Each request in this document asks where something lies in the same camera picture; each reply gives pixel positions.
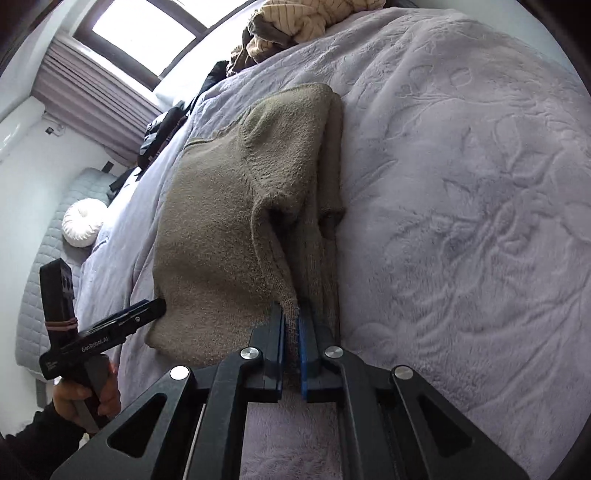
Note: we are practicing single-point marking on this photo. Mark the dark-framed window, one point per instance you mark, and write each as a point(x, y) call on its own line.
point(152, 27)

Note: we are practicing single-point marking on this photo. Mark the grey-purple curtain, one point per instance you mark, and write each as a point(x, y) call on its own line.
point(92, 87)

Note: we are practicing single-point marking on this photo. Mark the cream striped garment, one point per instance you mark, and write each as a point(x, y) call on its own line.
point(314, 18)

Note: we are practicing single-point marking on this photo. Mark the dark navy garment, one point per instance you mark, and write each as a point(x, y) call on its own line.
point(166, 124)

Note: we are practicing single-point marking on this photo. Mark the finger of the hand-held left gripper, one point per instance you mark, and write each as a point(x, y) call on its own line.
point(138, 314)

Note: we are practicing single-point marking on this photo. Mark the white round cushion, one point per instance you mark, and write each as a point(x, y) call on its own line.
point(83, 224)

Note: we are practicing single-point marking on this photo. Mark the lavender embossed blanket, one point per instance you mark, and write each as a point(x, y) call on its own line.
point(452, 207)

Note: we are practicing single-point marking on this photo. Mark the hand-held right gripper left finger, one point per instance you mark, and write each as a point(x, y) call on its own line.
point(277, 341)

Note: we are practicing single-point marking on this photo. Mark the person's left forearm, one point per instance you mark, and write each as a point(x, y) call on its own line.
point(37, 443)

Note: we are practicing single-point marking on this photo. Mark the person's left hand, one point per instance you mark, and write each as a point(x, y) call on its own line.
point(111, 392)

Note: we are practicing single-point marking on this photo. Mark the dark brown cloth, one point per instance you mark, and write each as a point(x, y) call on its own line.
point(249, 44)

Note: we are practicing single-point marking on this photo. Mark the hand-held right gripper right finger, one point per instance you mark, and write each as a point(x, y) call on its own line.
point(304, 350)

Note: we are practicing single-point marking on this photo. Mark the olive knitted sweater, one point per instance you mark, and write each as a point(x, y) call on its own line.
point(231, 221)

